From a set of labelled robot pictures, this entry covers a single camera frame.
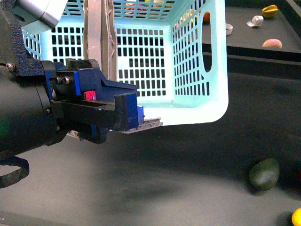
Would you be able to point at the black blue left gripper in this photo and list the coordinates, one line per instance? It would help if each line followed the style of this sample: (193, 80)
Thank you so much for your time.
(79, 99)

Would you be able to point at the light blue plastic basket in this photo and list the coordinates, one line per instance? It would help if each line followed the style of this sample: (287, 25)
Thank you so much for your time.
(177, 62)

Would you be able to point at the yellow mango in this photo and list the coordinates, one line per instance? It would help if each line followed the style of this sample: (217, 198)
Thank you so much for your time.
(296, 217)

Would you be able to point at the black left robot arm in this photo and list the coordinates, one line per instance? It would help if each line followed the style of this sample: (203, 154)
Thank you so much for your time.
(41, 101)

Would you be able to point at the orange persimmon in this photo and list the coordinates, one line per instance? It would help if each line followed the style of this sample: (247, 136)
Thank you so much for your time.
(206, 17)

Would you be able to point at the black display tray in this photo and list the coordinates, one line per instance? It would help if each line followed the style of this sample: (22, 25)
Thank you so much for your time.
(247, 41)

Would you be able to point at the green avocado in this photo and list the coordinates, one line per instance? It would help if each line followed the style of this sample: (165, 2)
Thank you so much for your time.
(264, 175)

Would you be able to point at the pink peach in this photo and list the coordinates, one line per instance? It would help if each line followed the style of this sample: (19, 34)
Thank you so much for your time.
(272, 43)

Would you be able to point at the yellow starfruit far right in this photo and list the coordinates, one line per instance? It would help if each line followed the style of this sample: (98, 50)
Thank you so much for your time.
(270, 11)

